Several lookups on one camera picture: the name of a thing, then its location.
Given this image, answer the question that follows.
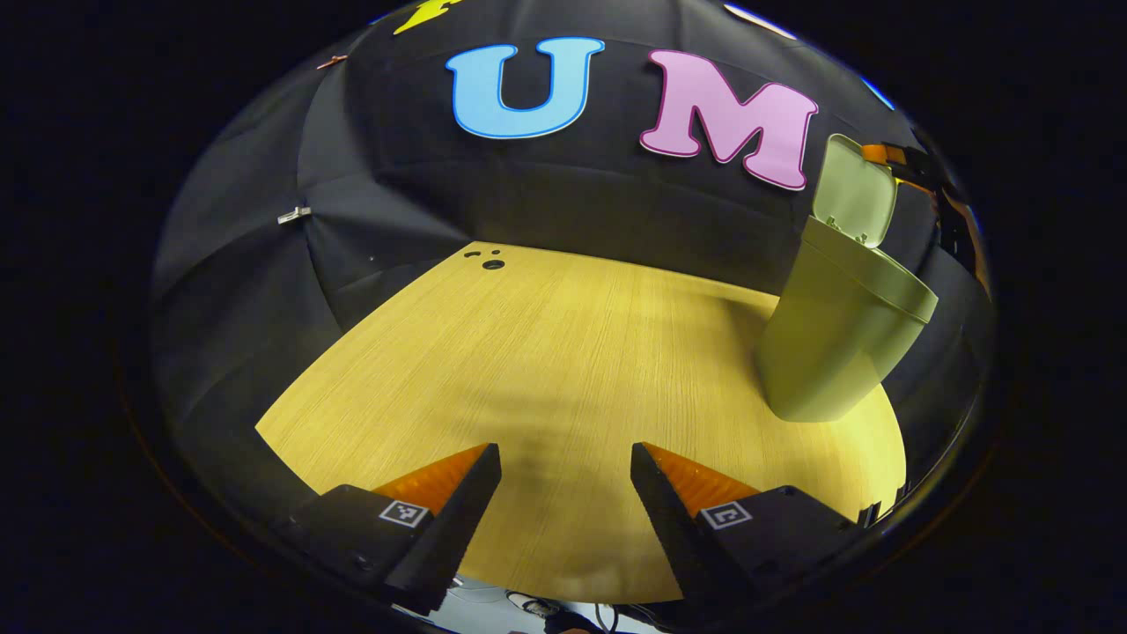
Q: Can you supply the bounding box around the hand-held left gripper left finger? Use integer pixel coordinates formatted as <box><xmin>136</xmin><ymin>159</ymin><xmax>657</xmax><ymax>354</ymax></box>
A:
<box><xmin>273</xmin><ymin>442</ymin><xmax>503</xmax><ymax>617</ymax></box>

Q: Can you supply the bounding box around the pale green desktop garbage bin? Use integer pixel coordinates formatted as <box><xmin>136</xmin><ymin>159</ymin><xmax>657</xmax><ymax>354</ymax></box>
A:
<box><xmin>755</xmin><ymin>134</ymin><xmax>939</xmax><ymax>424</ymax></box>

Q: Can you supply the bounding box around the black backdrop cloth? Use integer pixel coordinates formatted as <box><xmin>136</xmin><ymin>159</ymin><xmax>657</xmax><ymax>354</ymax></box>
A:
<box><xmin>150</xmin><ymin>0</ymin><xmax>996</xmax><ymax>494</ymax></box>

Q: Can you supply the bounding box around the wooden desktop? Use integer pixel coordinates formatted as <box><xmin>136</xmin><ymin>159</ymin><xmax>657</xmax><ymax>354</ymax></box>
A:
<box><xmin>255</xmin><ymin>241</ymin><xmax>908</xmax><ymax>605</ymax></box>

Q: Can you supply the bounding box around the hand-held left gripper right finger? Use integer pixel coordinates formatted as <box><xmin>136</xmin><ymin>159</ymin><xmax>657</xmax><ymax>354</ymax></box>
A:
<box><xmin>630</xmin><ymin>442</ymin><xmax>859</xmax><ymax>622</ymax></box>

